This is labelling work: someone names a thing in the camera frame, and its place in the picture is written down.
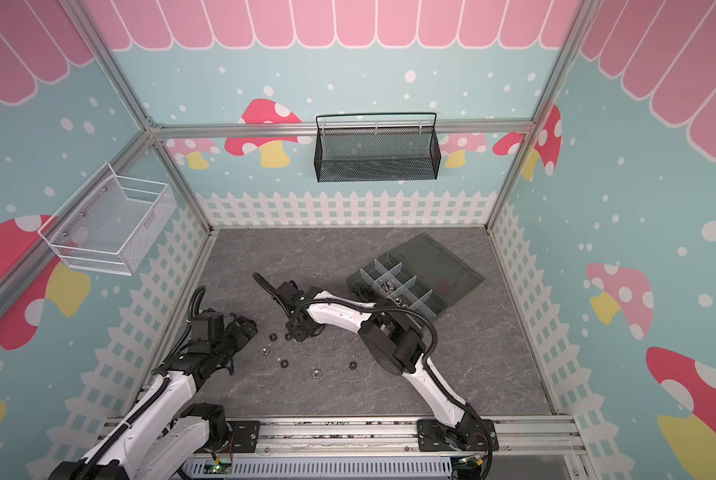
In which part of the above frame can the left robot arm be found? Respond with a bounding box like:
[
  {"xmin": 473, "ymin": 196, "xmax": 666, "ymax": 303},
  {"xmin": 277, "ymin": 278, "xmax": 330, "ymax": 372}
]
[{"xmin": 50, "ymin": 309, "xmax": 258, "ymax": 479}]

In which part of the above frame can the clear compartment organizer box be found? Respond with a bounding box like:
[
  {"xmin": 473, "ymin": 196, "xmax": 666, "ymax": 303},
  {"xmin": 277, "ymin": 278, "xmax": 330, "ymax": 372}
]
[{"xmin": 347, "ymin": 233, "xmax": 484, "ymax": 321}]

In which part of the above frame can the white wire mesh basket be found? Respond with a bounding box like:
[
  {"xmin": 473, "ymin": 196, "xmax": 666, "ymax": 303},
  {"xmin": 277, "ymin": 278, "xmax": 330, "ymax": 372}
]
[{"xmin": 38, "ymin": 164, "xmax": 177, "ymax": 276}]

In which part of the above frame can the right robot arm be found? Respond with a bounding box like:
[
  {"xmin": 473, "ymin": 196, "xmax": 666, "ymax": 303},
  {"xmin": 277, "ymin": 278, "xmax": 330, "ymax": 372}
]
[{"xmin": 265, "ymin": 282, "xmax": 490, "ymax": 450}]

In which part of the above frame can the grey slotted cable duct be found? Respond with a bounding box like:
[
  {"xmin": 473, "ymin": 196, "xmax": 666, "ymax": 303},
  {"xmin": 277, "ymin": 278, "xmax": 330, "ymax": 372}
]
[{"xmin": 182, "ymin": 457, "xmax": 452, "ymax": 479}]

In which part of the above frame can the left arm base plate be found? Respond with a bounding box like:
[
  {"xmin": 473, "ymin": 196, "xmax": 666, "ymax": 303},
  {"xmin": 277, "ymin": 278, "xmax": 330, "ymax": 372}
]
[{"xmin": 216, "ymin": 420, "xmax": 261, "ymax": 455}]

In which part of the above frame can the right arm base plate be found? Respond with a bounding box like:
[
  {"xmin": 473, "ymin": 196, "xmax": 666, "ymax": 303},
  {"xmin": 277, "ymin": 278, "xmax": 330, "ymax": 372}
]
[{"xmin": 417, "ymin": 415, "xmax": 500, "ymax": 452}]

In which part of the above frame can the black wire mesh basket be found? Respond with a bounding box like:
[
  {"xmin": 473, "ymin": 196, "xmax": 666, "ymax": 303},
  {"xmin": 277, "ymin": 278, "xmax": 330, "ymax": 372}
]
[{"xmin": 314, "ymin": 112, "xmax": 442, "ymax": 183}]

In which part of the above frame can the aluminium mounting rail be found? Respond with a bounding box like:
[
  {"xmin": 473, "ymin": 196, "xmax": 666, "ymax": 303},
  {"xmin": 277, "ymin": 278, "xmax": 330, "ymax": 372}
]
[{"xmin": 222, "ymin": 415, "xmax": 586, "ymax": 457}]

